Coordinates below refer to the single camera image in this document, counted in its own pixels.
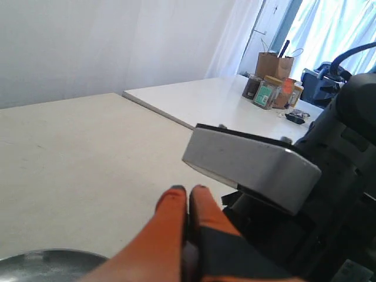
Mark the round steel plate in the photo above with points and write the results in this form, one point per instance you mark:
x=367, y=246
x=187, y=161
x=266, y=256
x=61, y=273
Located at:
x=50, y=265

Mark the blue black chair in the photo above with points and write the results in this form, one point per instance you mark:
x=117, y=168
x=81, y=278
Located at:
x=321, y=86

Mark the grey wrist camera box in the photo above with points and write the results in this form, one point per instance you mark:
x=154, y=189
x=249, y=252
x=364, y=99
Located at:
x=271, y=171

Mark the white side table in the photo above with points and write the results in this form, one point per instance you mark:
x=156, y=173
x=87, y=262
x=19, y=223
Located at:
x=218, y=101

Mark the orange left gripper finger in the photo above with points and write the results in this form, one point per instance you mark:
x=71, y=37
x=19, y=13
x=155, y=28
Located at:
x=155, y=254

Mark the light blue curtain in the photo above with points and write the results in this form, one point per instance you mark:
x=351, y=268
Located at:
x=322, y=30

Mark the brown paper bag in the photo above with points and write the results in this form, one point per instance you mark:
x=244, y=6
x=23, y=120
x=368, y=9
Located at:
x=274, y=64

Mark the dark brown jar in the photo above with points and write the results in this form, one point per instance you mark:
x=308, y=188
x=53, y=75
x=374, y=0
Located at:
x=251, y=87

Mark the orange label jar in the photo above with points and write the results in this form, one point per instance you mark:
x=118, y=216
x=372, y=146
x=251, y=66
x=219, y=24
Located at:
x=288, y=94

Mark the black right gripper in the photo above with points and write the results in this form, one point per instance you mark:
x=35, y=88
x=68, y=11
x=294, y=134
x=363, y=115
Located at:
x=332, y=237

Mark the small black object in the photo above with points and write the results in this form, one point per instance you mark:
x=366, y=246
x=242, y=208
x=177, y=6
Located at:
x=297, y=116

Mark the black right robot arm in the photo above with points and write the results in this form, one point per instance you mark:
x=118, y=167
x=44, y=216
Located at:
x=344, y=133

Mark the green label jar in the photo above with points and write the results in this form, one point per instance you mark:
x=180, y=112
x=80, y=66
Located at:
x=267, y=92

